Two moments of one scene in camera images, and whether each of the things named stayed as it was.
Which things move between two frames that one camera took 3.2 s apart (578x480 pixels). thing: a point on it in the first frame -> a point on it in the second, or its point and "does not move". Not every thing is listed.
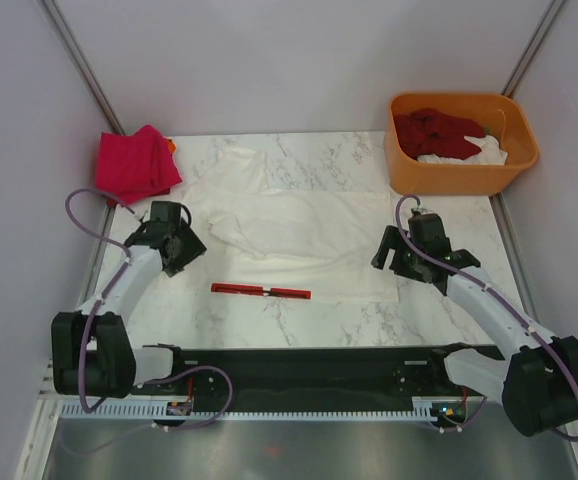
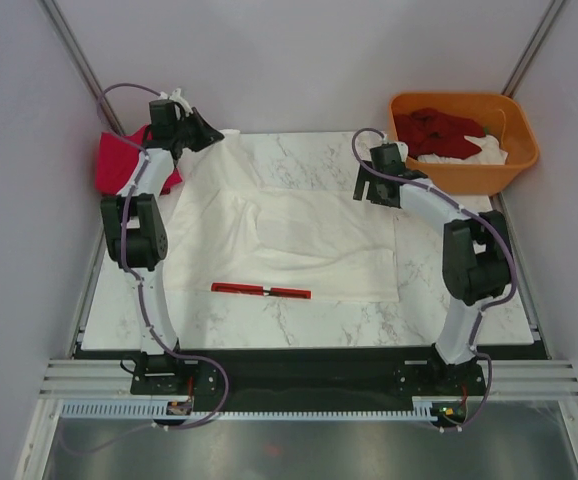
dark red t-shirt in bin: [426, 131] does not move
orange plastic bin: [501, 115] does not move
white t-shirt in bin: [490, 154] does not move
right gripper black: [392, 240] -> [367, 175]
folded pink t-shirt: [135, 166] does not move
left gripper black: [193, 250] -> [206, 135]
